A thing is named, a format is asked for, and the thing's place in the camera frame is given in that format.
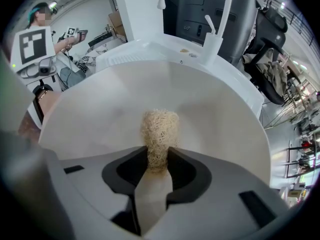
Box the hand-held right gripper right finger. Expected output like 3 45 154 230
144 146 288 240

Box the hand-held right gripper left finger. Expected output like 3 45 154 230
58 146 148 240

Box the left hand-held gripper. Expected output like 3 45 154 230
9 26 59 130

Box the beige fibrous scrubber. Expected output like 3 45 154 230
140 108 181 175

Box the large white bowl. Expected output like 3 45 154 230
38 60 272 190

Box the person's brown printed shirt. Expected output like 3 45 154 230
17 110 42 142

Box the marble patterned counter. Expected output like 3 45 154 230
74 42 129 74

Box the cardboard box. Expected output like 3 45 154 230
107 10 128 40

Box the white sink with washboard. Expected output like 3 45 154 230
94 32 266 128

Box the olive jacket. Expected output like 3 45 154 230
243 48 289 98

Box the white arched faucet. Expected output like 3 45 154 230
156 0 235 67

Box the black office chair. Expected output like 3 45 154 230
242 7 290 107

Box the black balcony railing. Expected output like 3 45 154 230
259 0 316 48

